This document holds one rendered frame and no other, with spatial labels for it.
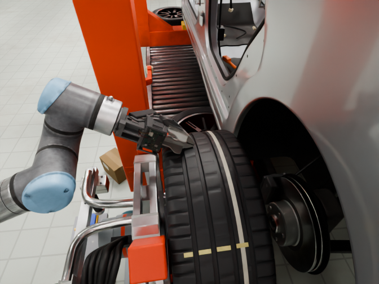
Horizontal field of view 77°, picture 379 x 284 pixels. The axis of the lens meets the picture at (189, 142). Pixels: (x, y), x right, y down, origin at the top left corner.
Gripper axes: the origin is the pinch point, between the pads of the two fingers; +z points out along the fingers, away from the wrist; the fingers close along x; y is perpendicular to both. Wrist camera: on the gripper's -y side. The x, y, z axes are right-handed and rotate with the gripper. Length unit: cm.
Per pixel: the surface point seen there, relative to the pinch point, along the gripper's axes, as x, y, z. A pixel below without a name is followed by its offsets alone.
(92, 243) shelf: -83, -27, -10
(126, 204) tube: -25.7, 2.3, -9.3
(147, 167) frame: -12.5, -0.5, -7.7
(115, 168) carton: -90, -102, -7
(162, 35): 5, -230, -3
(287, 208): -9.1, 3.5, 41.3
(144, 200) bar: -16.8, 8.7, -6.6
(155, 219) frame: -14.5, 16.8, -4.3
